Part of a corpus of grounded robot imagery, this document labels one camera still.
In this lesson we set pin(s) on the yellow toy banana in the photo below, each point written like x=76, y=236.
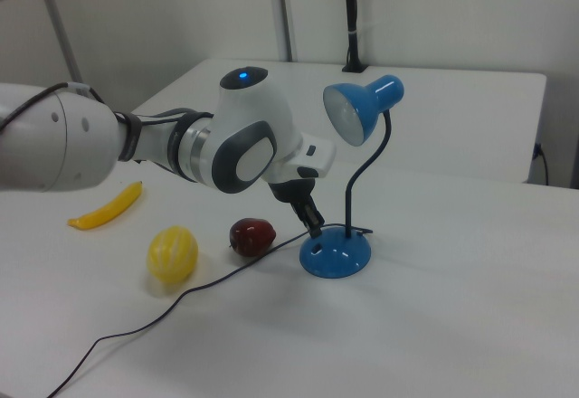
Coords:
x=111, y=210

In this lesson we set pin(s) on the dark red toy apple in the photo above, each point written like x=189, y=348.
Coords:
x=251, y=237

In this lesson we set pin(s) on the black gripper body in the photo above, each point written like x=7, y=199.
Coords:
x=294, y=190

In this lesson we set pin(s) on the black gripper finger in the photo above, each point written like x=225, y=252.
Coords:
x=299, y=212
x=314, y=217

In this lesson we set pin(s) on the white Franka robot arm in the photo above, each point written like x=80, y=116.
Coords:
x=244, y=117

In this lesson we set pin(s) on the blue desk lamp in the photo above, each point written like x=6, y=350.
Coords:
x=335, y=258

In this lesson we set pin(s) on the yellow striped toy melon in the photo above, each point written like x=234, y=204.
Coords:
x=172, y=255

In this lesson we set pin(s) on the black clamp pole mount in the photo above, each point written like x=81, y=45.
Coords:
x=353, y=18

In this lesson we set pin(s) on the white folding table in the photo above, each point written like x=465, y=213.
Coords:
x=452, y=113

